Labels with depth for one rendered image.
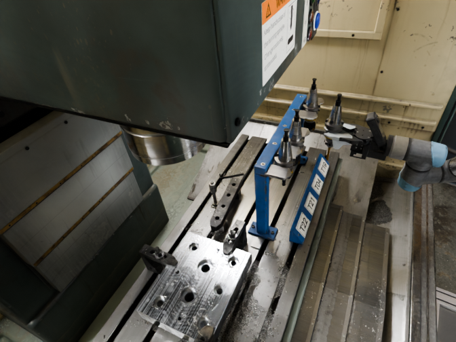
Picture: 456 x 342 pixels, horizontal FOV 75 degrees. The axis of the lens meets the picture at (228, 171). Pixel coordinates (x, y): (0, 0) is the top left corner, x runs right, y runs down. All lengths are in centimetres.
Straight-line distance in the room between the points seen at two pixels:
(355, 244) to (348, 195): 28
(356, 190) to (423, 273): 48
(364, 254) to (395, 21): 92
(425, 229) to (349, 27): 86
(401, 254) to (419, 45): 84
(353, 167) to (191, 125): 130
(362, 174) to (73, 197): 125
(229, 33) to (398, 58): 121
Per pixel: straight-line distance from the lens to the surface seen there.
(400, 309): 134
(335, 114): 106
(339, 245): 134
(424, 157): 111
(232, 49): 34
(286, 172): 89
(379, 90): 154
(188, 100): 36
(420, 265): 130
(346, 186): 156
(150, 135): 52
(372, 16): 143
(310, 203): 119
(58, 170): 100
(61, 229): 108
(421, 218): 144
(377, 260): 136
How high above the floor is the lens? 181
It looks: 41 degrees down
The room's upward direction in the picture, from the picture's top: 7 degrees counter-clockwise
